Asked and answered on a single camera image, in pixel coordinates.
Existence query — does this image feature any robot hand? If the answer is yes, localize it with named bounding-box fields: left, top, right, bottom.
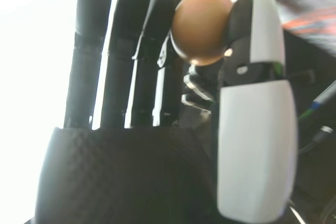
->
left=34, top=0, right=299, bottom=224

